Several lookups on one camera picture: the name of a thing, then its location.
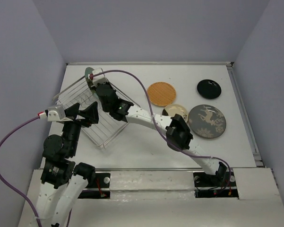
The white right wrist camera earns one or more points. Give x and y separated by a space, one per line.
97 77

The orange woven plate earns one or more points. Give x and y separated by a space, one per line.
161 94

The grey deer plate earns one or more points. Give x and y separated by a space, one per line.
207 121

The cream and black plate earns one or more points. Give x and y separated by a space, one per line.
172 109

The glossy black plate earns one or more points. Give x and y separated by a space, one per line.
209 89

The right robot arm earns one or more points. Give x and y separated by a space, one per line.
175 131

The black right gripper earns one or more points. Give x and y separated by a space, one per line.
110 84

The teal flower plate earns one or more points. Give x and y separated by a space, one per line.
88 73

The metal wire dish rack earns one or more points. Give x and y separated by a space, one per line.
83 92

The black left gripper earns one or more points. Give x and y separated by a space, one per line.
91 112

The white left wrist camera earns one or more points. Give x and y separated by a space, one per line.
53 114

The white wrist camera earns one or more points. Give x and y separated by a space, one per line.
53 114
97 77

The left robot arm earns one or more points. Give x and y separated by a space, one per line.
63 180

